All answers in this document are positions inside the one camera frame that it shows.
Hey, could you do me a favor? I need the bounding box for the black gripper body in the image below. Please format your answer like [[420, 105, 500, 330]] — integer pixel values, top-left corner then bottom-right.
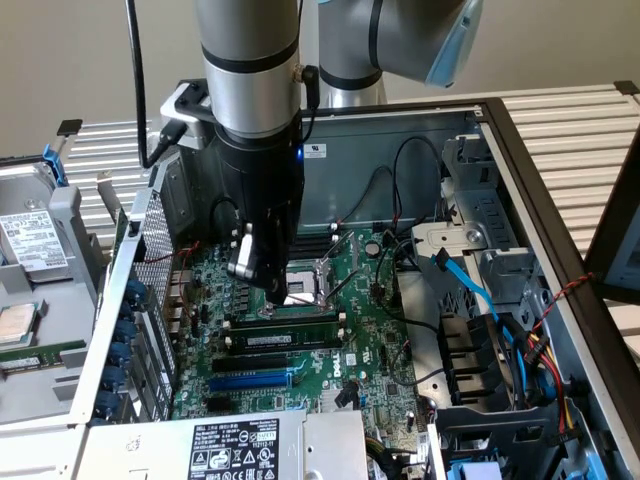
[[214, 112, 307, 226]]

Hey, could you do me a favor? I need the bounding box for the RAM slot with white latches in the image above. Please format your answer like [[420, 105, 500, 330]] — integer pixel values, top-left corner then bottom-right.
[[221, 327, 350, 352], [292, 235, 339, 253], [294, 223, 339, 241]]

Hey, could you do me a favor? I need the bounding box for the RAM memory stick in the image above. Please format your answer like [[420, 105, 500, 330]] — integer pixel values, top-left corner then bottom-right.
[[224, 312, 348, 332]]

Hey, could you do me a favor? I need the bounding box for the CPU socket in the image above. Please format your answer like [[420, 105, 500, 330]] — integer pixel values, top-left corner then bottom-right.
[[259, 262, 337, 317]]

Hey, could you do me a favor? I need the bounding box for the metal socket cover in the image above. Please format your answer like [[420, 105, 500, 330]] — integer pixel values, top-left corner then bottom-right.
[[314, 230, 360, 301]]

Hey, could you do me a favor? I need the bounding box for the thin metal locking lever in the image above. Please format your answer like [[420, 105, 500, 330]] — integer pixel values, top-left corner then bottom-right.
[[323, 269, 374, 307]]

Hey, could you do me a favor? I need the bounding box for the long black expansion slot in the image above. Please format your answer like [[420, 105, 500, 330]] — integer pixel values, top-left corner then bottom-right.
[[210, 351, 292, 375]]

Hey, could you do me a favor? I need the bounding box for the green motherboard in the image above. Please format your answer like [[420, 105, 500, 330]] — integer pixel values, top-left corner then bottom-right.
[[172, 227, 431, 441]]

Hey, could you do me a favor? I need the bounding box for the open black PC case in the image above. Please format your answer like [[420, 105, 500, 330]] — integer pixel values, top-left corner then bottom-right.
[[67, 97, 640, 480]]

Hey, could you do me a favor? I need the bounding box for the long blue expansion slot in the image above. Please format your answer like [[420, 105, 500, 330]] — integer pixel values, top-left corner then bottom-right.
[[208, 370, 295, 394]]

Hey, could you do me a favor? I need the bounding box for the green graphics card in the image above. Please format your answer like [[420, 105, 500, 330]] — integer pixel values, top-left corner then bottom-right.
[[93, 172, 130, 261]]

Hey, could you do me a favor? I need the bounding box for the small silver heatsink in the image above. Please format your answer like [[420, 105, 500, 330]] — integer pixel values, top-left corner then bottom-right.
[[319, 388, 362, 414]]

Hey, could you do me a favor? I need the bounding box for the grey parts rack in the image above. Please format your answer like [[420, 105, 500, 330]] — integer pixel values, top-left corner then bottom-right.
[[0, 187, 109, 426]]

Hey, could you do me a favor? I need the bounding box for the black plastic fan shroud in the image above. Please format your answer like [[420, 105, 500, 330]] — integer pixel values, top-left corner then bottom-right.
[[437, 310, 507, 407]]

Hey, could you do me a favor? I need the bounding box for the silver hard disk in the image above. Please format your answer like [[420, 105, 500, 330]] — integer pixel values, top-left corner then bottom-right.
[[0, 162, 71, 284]]

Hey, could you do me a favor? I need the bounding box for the silver metal disk bay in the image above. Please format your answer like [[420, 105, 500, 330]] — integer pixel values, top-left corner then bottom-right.
[[409, 133, 556, 326]]

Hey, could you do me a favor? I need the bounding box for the silver power supply unit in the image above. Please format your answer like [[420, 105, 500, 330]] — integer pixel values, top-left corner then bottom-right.
[[74, 408, 370, 480]]

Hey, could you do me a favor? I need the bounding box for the silver CPU chip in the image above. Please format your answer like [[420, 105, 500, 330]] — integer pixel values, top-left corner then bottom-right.
[[0, 302, 39, 346]]

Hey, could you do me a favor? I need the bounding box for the dark metal disk bay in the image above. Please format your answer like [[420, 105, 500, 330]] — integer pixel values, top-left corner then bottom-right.
[[428, 404, 571, 480]]

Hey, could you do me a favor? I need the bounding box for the black framed panel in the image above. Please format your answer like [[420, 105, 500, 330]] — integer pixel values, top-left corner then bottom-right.
[[583, 133, 640, 302]]

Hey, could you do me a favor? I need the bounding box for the red black twisted wire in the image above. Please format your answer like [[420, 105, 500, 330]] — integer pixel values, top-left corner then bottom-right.
[[528, 271, 597, 337], [133, 241, 204, 324]]

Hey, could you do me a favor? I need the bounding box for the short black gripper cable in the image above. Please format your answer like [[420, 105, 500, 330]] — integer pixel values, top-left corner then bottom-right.
[[293, 63, 322, 151]]

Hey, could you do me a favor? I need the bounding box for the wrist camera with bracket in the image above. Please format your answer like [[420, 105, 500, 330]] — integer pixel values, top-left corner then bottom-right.
[[158, 79, 217, 151]]

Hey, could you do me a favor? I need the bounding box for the blue flat disk wire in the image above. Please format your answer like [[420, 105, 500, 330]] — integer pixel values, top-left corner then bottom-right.
[[429, 247, 532, 381]]

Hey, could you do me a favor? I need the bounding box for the black camera cable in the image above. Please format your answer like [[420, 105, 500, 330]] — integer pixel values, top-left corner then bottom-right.
[[124, 0, 187, 170]]

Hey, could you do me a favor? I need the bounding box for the yellow black wire bundle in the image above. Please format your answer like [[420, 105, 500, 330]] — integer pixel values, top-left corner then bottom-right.
[[364, 433, 427, 480]]

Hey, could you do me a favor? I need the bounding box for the coloured power wire bundle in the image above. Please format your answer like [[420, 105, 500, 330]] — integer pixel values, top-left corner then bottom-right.
[[517, 327, 577, 441]]

